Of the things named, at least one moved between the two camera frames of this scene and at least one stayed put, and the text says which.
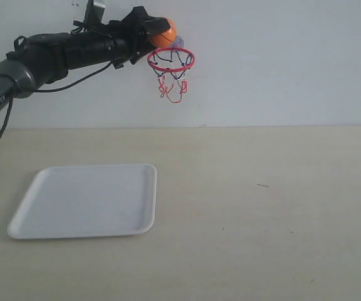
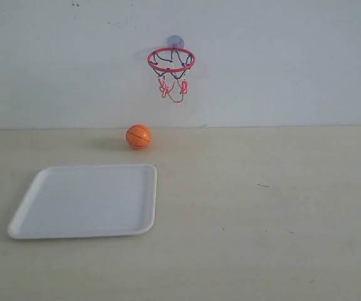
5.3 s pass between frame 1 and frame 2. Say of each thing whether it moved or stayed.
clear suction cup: stayed
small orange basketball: moved
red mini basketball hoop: stayed
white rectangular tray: stayed
